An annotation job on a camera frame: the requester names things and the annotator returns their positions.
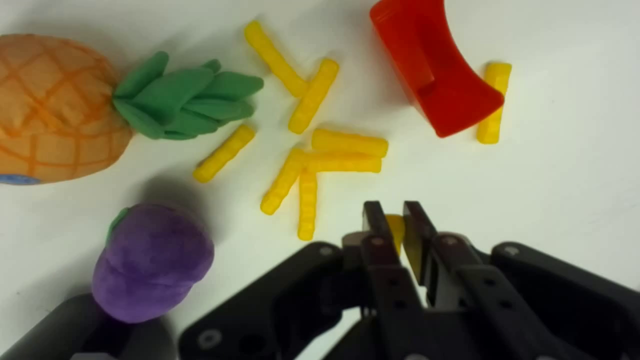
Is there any yellow fry diagonal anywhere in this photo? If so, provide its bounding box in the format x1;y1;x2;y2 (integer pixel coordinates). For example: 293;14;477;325
259;147;305;215
287;58;340;133

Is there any yellow fry vertical bottom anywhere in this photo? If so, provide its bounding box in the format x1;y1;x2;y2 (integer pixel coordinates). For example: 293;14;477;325
298;172;318;239

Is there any yellow fry behind container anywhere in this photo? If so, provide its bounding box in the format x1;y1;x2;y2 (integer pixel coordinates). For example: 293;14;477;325
475;62;512;146

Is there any yellow fry horizontal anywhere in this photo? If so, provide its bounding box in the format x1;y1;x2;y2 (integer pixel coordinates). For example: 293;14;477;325
311;127;387;158
301;153;381;172

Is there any yellow fry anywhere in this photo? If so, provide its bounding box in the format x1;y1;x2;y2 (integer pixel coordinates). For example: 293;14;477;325
191;124;256;183
243;19;305;96
386;213;405;254
475;62;512;146

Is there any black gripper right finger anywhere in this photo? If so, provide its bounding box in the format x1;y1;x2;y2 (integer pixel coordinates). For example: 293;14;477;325
401;200;533;360

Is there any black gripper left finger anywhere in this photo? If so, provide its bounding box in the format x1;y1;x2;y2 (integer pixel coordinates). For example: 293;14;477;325
362;202;428;360

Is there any yellow fry diagonal middle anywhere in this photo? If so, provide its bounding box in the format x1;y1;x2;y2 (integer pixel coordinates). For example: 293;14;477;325
259;147;305;215

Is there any red fries container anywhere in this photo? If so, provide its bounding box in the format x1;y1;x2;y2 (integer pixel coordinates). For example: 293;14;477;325
370;0;493;137

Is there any yellow fry top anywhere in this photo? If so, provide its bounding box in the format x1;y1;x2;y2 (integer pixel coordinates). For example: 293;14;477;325
243;19;305;96

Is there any purple plush eggplant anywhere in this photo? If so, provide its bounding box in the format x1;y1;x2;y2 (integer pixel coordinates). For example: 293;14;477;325
92;203;213;323

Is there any orange plush pineapple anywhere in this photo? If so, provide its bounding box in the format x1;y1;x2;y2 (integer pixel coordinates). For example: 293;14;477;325
0;33;264;185

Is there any yellow fry horizontal lower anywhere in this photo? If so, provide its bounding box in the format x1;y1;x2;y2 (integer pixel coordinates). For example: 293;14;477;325
301;153;381;172

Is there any yellow fry upper diagonal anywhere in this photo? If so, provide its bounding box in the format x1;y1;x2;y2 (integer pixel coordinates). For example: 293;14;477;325
287;58;340;133

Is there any yellow fry horizontal upper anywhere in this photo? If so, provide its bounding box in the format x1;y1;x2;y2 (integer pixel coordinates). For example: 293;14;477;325
311;127;387;158

